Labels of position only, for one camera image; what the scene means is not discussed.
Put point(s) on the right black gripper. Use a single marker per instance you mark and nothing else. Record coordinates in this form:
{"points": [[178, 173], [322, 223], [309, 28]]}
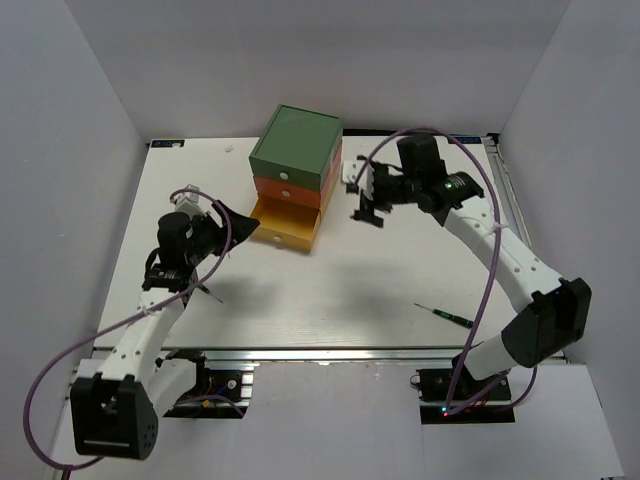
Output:
{"points": [[366, 211]]}

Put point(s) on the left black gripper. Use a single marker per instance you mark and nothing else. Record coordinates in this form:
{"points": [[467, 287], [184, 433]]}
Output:
{"points": [[205, 220]]}

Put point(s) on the yellow bottom drawer box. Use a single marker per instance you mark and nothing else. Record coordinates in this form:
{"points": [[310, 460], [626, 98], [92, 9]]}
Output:
{"points": [[291, 225]]}

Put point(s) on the slim green screwdriver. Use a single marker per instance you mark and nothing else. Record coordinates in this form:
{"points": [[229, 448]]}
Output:
{"points": [[455, 319], [207, 291]]}

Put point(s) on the green top drawer box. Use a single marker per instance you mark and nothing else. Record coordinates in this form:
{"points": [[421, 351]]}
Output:
{"points": [[296, 147]]}

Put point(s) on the orange drawer box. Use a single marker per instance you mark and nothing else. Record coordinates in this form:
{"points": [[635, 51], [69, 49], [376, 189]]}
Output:
{"points": [[283, 191]]}

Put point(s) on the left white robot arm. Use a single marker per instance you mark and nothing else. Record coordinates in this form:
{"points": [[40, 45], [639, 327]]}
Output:
{"points": [[116, 411]]}

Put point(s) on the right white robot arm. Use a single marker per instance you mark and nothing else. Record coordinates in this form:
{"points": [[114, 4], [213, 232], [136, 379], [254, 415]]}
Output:
{"points": [[551, 311]]}

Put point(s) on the left black logo sticker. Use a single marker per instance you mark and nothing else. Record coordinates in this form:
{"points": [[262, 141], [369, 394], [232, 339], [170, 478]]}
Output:
{"points": [[167, 143]]}

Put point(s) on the black logo sticker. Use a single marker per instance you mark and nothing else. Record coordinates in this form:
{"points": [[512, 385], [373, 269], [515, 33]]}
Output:
{"points": [[468, 140], [167, 143]]}

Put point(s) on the right black logo sticker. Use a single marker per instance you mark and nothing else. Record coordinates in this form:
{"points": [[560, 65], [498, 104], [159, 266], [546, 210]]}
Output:
{"points": [[468, 140]]}

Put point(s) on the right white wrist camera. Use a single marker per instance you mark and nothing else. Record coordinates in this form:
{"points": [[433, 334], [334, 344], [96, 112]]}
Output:
{"points": [[358, 176]]}

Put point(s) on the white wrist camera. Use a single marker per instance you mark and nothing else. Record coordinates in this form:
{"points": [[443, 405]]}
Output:
{"points": [[358, 176], [187, 197]]}

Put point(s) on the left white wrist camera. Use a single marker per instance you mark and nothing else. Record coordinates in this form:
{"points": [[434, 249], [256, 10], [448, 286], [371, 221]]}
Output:
{"points": [[187, 197]]}

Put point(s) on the aluminium right side rail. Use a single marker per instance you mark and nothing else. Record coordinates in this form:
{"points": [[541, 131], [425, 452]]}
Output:
{"points": [[510, 205]]}

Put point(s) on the aluminium rail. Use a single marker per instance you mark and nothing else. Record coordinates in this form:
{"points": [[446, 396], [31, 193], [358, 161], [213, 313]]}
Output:
{"points": [[510, 205], [318, 354]]}

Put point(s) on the aluminium front rail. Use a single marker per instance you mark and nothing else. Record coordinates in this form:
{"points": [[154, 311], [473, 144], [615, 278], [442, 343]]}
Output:
{"points": [[318, 354]]}

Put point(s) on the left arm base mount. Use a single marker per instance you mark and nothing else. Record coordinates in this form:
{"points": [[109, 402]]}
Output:
{"points": [[217, 393]]}

